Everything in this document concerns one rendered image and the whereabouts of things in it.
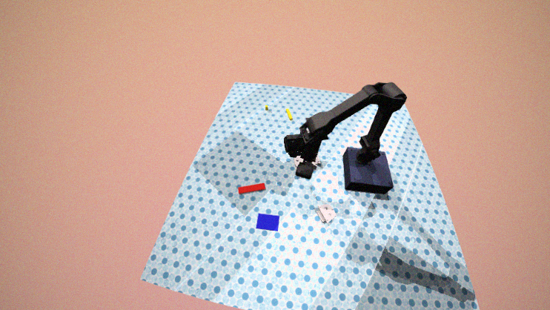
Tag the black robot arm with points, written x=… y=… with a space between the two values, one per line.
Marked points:
x=387 y=96

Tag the red flat bar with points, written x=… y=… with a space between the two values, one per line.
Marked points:
x=252 y=188

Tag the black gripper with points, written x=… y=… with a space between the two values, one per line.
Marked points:
x=305 y=169

